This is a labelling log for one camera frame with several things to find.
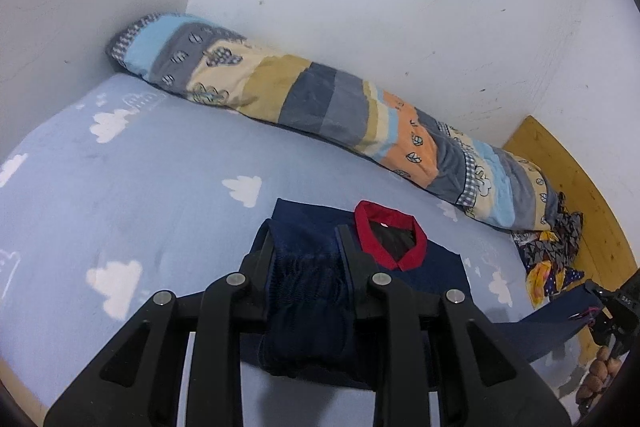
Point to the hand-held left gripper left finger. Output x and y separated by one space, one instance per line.
255 267

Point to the wooden headboard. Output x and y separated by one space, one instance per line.
575 187

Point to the rolled patchwork leaf print quilt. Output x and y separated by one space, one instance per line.
310 97

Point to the navy work jacket red collar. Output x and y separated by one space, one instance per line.
440 267

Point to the colourful patterned cloth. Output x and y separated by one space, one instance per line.
560 237

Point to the blue cloud print bed sheet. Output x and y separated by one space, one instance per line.
150 187

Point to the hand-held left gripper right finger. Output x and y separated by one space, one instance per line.
357 267

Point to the person's right hand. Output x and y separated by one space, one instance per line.
597 377

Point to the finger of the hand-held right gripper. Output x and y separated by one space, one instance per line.
611 337
596 292

